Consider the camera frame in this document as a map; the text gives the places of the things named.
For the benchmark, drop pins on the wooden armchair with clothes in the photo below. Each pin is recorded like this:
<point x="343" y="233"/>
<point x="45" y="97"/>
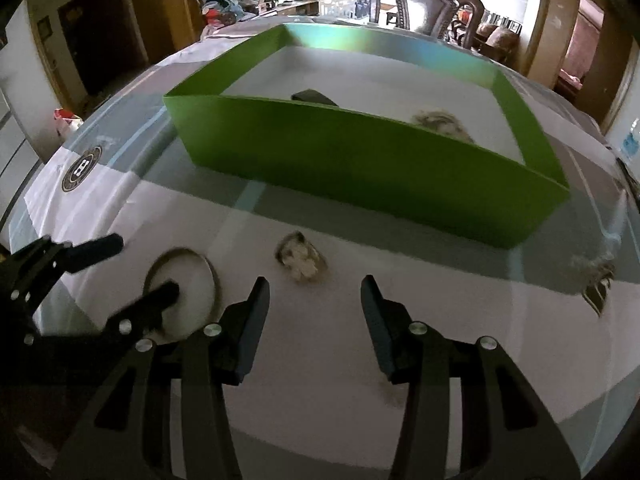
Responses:
<point x="220" y="7"/>

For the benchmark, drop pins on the wooden sofa with cushions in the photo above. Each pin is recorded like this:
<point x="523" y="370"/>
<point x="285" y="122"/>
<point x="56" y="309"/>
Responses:
<point x="500" y="37"/>

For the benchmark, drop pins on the plastic water bottle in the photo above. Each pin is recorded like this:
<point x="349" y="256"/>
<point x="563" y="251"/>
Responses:
<point x="631" y="137"/>

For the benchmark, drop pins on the green cardboard box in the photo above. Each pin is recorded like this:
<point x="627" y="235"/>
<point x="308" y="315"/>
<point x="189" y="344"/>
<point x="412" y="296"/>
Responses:
<point x="350" y="160"/>

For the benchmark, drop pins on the dark wooden dining chair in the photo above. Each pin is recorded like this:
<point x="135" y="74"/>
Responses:
<point x="430" y="5"/>

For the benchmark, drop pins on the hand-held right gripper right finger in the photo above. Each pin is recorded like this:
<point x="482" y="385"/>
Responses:
<point x="380" y="325"/>

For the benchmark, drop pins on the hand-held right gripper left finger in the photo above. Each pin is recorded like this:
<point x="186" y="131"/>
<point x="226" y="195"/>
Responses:
<point x="250" y="330"/>

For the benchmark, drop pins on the white play fence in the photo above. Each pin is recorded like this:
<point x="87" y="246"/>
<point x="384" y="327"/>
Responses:
<point x="345" y="5"/>

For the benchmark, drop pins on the thin bangle with flower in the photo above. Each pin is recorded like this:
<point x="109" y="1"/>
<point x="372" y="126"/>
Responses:
<point x="182" y="252"/>

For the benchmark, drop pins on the pink plastic bag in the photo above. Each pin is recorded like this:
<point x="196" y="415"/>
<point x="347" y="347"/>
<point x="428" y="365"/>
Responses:
<point x="67" y="122"/>

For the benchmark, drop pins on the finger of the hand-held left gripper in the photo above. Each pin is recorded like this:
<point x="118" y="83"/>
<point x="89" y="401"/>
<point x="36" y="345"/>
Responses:
<point x="155" y="300"/>
<point x="95" y="250"/>

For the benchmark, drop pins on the wooden television cabinet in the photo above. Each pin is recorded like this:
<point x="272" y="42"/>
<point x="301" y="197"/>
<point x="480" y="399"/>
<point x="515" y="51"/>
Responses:
<point x="290" y="7"/>

